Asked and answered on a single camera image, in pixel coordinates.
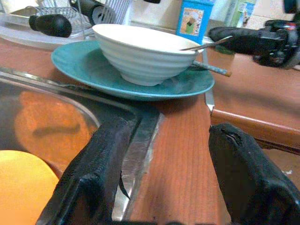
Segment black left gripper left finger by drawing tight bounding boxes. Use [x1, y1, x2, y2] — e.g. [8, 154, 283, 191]
[35, 114, 143, 225]

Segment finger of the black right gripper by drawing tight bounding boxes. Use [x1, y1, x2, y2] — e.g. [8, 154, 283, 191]
[208, 26, 268, 56]

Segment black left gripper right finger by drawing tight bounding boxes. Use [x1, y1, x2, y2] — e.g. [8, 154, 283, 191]
[208, 123, 300, 225]

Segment teal ceramic plate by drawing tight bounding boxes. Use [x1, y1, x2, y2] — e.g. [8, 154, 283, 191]
[51, 40, 215, 101]

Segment white ribbed bowl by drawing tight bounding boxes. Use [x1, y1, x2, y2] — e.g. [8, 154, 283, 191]
[92, 23, 204, 87]

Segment green white carton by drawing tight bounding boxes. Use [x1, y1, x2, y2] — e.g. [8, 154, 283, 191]
[231, 0, 257, 28]

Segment metal spoon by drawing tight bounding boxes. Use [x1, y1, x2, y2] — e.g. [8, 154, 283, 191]
[180, 35, 233, 52]

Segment patterned chopstick with tan tip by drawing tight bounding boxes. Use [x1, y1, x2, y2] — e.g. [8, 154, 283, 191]
[192, 60, 233, 77]

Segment blue printed carton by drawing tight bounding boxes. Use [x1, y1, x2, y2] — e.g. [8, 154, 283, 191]
[175, 0, 215, 45]

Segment orange bowl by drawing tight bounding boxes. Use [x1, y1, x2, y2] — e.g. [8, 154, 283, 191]
[0, 150, 60, 225]

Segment stainless steel double sink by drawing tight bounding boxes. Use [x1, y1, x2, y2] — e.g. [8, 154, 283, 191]
[0, 67, 165, 225]

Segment white dish rack tray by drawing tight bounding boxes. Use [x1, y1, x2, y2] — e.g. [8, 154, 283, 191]
[0, 11, 97, 51]

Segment large black bottle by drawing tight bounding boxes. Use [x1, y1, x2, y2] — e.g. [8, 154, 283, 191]
[70, 0, 113, 25]

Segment white mug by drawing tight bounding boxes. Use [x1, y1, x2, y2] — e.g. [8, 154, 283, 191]
[3, 0, 39, 14]

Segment wire dish rack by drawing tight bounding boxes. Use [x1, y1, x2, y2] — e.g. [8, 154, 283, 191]
[35, 0, 132, 38]

